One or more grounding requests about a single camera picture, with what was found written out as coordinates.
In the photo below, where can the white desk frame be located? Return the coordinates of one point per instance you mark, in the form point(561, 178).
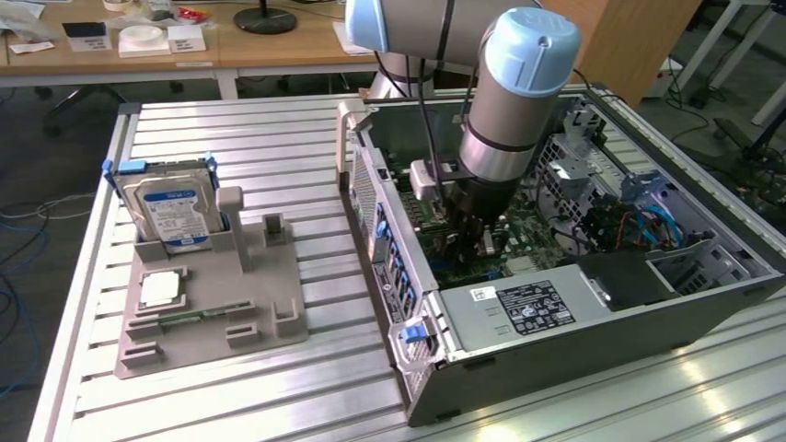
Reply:
point(771, 103)

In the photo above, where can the green motherboard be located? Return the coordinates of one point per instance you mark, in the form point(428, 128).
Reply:
point(535, 239)

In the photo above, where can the hard disk drive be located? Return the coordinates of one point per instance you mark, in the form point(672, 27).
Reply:
point(130, 166)

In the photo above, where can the green RAM stick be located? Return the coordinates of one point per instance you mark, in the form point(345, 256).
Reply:
point(190, 317)

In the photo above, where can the white paper card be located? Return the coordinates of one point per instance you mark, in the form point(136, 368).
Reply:
point(31, 47)

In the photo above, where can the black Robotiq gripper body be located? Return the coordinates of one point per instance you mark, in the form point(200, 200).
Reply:
point(485, 202)

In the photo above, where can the wooden desk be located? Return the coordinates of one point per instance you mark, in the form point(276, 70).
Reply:
point(320, 50)

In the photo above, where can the silver CPU chip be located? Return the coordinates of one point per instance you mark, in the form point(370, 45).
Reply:
point(158, 289)

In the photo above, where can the black lamp base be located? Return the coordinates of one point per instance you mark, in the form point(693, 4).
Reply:
point(266, 20)

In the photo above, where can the small white labelled box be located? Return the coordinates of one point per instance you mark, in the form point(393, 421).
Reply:
point(185, 39)

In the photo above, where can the red packet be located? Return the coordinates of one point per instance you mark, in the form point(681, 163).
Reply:
point(192, 15)

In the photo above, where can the clear plastic bag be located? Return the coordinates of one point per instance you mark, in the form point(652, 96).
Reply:
point(25, 20)

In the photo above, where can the white paper stack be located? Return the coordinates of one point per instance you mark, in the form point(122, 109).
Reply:
point(340, 39)

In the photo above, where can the perforated metal disk bay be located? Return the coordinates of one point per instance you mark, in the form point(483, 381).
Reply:
point(575, 179)

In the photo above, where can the grey plastic parts rack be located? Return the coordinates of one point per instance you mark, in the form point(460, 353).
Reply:
point(204, 340)

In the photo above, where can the blue case release latch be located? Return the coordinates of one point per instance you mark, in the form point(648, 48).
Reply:
point(413, 334)

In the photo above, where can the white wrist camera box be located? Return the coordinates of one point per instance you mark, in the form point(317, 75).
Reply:
point(424, 179)

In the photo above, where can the white box black lid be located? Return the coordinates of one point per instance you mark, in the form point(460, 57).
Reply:
point(89, 43)

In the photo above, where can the grey metal disk bay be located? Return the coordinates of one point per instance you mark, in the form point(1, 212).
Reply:
point(707, 262)

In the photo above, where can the grey power supply unit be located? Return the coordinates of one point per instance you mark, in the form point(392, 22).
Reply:
point(529, 308)

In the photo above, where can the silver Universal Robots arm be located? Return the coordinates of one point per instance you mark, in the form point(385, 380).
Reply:
point(511, 115)

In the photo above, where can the black floor stand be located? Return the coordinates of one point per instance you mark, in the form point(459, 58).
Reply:
point(756, 147)

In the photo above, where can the silver hard disk blue label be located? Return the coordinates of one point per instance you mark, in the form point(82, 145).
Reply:
point(176, 216)

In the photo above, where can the white tape roll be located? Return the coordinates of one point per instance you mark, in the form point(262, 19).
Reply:
point(117, 4)

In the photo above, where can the white round holder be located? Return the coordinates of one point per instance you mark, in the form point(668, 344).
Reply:
point(145, 43)

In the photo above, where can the black office chair base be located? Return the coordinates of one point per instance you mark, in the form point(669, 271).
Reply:
point(81, 99)

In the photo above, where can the blue slot latch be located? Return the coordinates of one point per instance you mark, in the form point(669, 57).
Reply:
point(381, 212)
point(400, 271)
point(385, 231)
point(409, 294)

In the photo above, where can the black open PC case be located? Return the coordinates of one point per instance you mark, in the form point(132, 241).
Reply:
point(553, 368)

